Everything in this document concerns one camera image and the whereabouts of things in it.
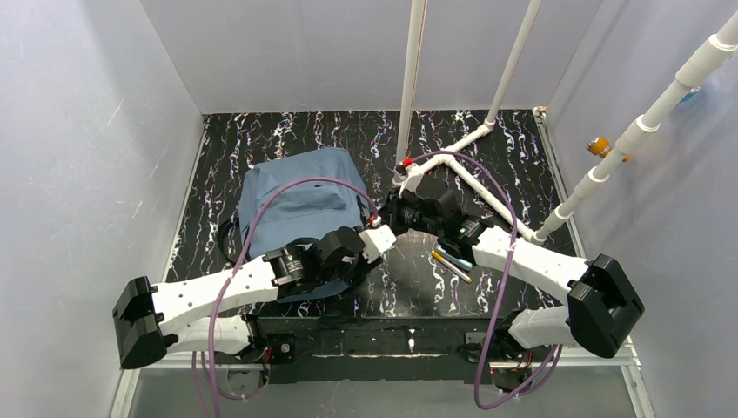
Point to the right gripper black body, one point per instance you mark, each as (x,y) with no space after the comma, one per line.
(395,212)

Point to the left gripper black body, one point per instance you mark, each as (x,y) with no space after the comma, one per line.
(351,267)

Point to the blue student backpack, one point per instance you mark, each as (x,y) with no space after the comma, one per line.
(306,195)

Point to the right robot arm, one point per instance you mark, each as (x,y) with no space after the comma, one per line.
(598,307)

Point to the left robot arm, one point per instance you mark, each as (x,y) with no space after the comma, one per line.
(152,320)

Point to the blue white eraser case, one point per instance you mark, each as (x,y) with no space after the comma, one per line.
(458,262)

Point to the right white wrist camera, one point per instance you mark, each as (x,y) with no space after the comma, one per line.
(407,176)

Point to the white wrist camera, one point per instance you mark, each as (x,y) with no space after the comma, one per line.
(378,238)
(407,176)

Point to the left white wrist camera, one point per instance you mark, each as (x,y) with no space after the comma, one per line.
(378,238)

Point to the aluminium rail base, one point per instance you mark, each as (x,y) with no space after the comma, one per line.
(415,367)

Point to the orange knob on wall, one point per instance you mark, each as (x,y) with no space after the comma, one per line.
(599,147)

